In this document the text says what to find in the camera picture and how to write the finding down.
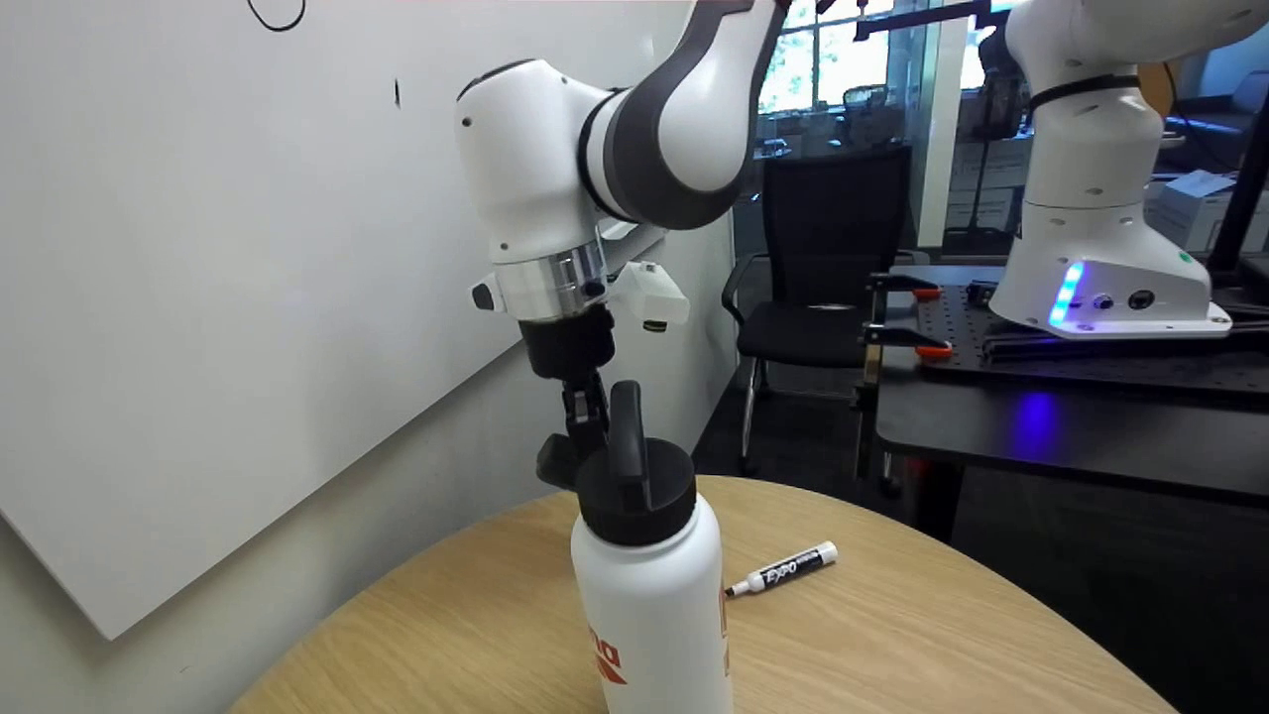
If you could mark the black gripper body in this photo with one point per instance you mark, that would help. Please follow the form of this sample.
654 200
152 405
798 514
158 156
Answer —
573 349

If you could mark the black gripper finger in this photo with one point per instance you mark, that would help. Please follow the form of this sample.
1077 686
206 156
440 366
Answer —
555 462

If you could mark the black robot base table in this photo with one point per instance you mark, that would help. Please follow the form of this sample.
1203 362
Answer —
1143 414

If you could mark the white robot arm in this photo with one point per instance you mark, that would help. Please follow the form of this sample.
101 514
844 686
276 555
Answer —
554 159

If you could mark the white water bottle black cap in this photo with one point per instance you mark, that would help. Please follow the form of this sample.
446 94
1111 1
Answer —
646 567

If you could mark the black office chair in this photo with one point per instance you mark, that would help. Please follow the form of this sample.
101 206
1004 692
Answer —
828 225

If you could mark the black white marker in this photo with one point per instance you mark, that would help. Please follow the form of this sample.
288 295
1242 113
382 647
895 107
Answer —
785 567

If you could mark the white whiteboard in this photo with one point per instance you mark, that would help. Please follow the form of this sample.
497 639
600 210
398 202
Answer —
234 257

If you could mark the round wooden table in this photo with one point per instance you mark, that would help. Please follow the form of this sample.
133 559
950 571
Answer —
807 606

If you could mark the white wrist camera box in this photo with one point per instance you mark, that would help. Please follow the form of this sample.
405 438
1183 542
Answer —
646 306

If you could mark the orange handled clamp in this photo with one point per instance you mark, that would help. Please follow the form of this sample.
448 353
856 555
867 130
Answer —
913 345

